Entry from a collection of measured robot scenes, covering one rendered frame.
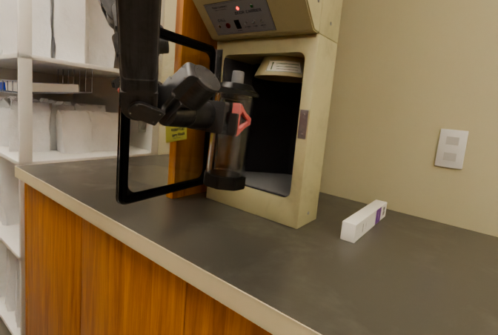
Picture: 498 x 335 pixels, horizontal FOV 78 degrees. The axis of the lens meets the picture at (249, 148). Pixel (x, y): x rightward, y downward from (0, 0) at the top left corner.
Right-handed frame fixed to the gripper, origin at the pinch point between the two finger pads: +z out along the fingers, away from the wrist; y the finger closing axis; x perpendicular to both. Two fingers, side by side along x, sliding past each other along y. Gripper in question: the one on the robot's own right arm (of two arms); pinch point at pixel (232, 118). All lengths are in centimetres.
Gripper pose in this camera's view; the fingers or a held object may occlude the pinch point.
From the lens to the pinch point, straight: 72.5
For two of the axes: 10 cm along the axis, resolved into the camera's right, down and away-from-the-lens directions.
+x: -1.3, 9.9, 0.9
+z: 5.7, 0.0, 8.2
